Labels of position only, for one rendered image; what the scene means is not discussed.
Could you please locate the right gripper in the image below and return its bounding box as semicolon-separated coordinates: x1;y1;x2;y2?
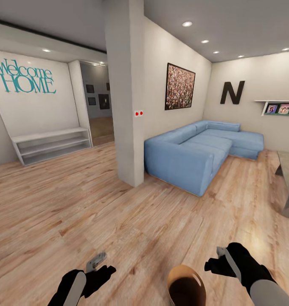
204;257;237;278

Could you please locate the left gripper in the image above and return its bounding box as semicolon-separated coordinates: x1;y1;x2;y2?
84;266;116;298

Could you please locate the trash can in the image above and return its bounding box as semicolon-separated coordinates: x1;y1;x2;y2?
167;264;207;306

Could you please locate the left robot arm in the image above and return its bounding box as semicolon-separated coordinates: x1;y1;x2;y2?
48;252;116;306

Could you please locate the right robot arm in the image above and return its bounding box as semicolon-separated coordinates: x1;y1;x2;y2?
204;242;289;306

